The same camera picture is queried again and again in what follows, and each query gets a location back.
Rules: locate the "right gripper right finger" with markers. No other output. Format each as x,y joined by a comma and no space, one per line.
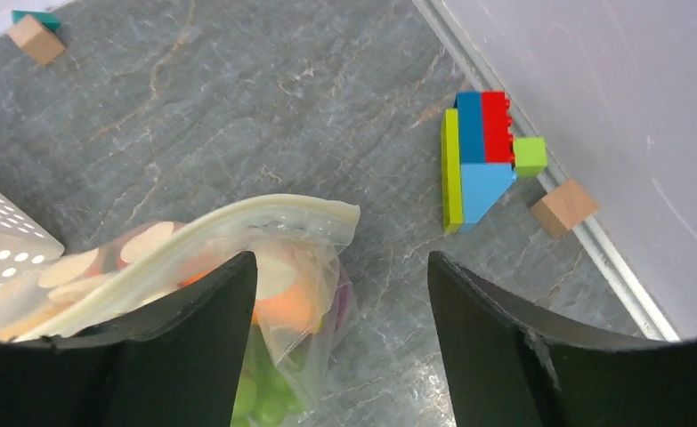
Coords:
510,362

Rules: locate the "white perforated plastic basket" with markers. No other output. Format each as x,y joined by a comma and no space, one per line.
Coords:
24,244

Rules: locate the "purple toy onion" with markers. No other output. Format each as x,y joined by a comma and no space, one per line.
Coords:
343,296

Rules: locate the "teal and wood cubes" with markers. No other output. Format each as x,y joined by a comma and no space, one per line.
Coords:
35,33

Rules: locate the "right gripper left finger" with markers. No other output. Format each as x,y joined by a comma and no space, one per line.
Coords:
173,362

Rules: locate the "colourful building block stack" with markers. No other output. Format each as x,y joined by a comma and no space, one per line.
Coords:
480,157

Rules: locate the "wooden cube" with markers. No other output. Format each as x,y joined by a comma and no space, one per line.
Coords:
562,209

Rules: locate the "green toy grapes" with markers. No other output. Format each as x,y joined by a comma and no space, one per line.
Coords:
264,397

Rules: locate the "clear dotted zip bag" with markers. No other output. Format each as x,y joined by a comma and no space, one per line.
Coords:
295,240

